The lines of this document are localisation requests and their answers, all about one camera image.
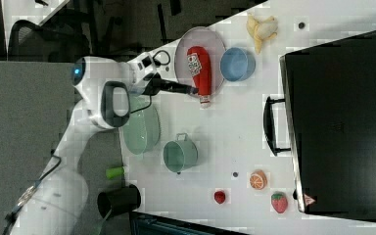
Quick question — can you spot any blue bowl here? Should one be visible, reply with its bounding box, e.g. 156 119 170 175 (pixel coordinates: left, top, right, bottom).
220 47 256 82

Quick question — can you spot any large red strawberry toy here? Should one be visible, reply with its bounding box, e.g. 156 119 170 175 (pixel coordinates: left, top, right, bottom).
271 192 288 213

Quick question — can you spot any green cup with handle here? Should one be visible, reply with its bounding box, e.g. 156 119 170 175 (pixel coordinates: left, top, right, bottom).
163 133 199 173

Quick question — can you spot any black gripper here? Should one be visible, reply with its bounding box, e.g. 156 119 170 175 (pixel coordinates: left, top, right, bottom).
143 73 199 96

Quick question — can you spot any orange slice toy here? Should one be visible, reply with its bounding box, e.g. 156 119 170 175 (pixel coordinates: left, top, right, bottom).
249 170 267 190

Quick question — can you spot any grey round plate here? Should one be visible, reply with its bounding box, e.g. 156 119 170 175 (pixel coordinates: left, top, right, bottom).
174 27 226 95

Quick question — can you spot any red ketchup bottle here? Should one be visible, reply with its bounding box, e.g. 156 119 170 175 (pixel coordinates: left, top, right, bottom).
187 46 212 109

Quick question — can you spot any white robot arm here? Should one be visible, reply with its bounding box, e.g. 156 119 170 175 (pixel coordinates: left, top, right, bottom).
3 53 198 235

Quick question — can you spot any black cylinder cup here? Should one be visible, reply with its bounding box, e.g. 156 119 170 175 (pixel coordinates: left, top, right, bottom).
97 184 141 219

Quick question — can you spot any black office chair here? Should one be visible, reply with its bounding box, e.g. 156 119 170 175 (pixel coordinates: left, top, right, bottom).
7 9 121 63

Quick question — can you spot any green cylinder toy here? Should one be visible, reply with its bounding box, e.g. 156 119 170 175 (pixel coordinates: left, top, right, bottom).
106 166 125 179

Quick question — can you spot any black toaster oven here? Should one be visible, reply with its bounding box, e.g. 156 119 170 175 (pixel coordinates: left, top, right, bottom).
279 30 376 222

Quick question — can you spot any peeled toy banana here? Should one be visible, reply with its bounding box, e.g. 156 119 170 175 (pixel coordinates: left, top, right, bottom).
246 14 278 54

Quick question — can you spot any small red strawberry toy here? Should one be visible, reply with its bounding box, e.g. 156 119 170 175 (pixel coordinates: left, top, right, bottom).
213 191 226 204

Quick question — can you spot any green perforated colander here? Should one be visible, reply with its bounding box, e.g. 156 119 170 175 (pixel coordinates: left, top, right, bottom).
121 96 161 155

